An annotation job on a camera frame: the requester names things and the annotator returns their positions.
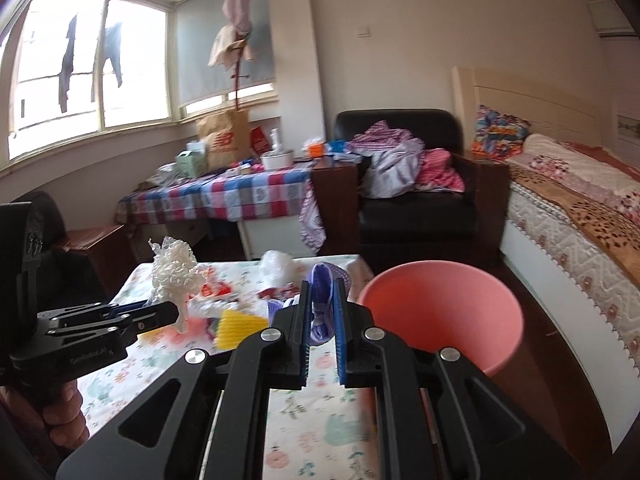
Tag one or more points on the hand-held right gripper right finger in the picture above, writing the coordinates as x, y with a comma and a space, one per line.
341, 332

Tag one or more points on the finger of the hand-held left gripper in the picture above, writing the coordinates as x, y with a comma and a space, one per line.
127, 309
155, 315

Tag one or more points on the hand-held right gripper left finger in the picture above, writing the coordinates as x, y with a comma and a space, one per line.
304, 332

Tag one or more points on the white foam fruit net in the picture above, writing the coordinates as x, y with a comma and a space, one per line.
175, 270

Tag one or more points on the clear snack bag red print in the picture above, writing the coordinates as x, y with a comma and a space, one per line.
215, 292

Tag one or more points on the pink plastic bucket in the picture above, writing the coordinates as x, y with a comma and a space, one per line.
440, 305

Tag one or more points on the person's left hand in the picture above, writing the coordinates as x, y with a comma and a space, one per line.
65, 420

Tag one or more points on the red snack wrapper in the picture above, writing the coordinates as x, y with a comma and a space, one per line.
277, 292

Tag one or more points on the crumpled red blue wrapper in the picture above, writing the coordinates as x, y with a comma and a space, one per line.
205, 332

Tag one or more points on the yellow foam fruit net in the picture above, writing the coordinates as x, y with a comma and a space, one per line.
240, 330

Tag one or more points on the low wooden cabinet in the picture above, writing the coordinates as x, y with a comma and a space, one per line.
95, 250

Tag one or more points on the crumpled clear plastic bag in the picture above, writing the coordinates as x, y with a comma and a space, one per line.
280, 267

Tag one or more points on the floral tablecloth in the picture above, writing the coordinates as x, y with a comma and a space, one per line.
320, 435

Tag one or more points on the purple patterned cloth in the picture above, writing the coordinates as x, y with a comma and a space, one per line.
312, 225

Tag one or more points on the plaid tablecloth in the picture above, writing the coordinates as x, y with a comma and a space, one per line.
200, 200

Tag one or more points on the black armchair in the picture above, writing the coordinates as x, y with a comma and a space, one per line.
415, 225

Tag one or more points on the dark wooden cabinet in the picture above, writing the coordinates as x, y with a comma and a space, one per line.
337, 200

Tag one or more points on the green carton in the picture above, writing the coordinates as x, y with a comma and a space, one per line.
190, 165

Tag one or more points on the small white box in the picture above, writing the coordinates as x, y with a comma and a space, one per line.
247, 166
232, 172

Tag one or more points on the grey white garment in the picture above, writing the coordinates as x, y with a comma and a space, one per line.
395, 170

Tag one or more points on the white bowl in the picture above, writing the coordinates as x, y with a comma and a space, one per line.
277, 161

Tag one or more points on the orange tissue box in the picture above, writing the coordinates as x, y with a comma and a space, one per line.
316, 151

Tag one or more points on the blue packet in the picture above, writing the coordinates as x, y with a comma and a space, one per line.
340, 147

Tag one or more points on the brown paper bag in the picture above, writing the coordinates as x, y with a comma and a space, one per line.
225, 140

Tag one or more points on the pink red garment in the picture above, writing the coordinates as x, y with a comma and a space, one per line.
440, 170

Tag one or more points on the knotted clear plastic bag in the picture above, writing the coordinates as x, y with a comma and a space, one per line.
276, 141

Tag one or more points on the purple plaid shirt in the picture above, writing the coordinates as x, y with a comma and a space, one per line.
385, 135

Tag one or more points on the bed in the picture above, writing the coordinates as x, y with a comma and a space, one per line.
550, 265

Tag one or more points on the red coat rack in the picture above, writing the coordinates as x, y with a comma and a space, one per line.
237, 85

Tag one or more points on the window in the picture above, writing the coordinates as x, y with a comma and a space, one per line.
135, 60

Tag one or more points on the hanging dark garment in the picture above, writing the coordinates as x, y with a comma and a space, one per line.
67, 65

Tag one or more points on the colourful cartoon pillow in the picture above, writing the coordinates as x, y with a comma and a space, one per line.
500, 132

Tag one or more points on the hanging blue garment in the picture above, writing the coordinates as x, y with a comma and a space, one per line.
112, 50

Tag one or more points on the leopard print blanket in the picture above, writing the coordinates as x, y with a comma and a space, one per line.
585, 220

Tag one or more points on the grey roller blind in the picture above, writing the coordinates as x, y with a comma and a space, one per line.
200, 50

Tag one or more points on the beige garment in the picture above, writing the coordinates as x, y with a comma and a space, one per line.
222, 52

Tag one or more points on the floral quilt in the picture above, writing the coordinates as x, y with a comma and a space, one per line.
575, 165

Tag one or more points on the cream headboard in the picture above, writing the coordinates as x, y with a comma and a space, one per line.
550, 105

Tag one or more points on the pink hat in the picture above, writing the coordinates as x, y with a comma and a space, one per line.
239, 10

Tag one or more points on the white light switch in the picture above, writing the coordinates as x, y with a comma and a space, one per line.
363, 31

